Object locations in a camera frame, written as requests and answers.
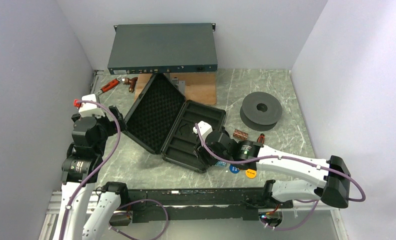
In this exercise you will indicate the brown wooden-handled brass tool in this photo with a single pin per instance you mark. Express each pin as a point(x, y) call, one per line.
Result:
point(131, 82)

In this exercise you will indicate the orange small blind button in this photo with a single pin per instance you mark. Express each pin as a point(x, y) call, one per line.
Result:
point(250, 173)

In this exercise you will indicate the black foam-lined poker case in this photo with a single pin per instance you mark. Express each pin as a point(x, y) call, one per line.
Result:
point(161, 120)

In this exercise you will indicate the grey rack network switch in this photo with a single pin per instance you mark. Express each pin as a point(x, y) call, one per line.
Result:
point(163, 48)

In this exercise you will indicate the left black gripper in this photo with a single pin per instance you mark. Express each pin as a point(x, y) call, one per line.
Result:
point(118, 116)

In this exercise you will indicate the black filament spool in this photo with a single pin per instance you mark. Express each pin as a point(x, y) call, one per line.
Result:
point(260, 111)

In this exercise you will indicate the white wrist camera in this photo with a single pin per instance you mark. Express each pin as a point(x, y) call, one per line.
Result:
point(203, 128)
point(87, 109)

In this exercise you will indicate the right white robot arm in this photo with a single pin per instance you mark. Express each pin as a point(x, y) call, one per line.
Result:
point(316, 179)

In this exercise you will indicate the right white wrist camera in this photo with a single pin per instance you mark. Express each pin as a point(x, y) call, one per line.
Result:
point(203, 128)

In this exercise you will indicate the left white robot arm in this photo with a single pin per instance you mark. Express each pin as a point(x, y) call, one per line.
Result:
point(80, 173)

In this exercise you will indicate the light blue poker chip stack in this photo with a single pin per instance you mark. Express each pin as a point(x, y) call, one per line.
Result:
point(220, 164)

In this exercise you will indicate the wooden board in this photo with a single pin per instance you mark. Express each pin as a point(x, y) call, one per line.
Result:
point(199, 87)

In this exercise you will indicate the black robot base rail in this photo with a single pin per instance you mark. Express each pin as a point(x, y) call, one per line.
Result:
point(146, 205)

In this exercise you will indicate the brown poker chip stack upper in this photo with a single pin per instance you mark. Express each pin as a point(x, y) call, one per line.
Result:
point(240, 135)

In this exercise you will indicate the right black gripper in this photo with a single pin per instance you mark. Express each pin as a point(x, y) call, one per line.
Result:
point(203, 157)

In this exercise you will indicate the blue dealer button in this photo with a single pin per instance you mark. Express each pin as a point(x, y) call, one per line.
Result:
point(234, 169)

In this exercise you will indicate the red black utility knife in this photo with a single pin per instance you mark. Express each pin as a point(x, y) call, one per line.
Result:
point(260, 136)

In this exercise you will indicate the grey metal bracket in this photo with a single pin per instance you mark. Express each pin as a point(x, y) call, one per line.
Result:
point(179, 84)

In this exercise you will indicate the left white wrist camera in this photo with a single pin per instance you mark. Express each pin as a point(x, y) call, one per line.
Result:
point(87, 109)

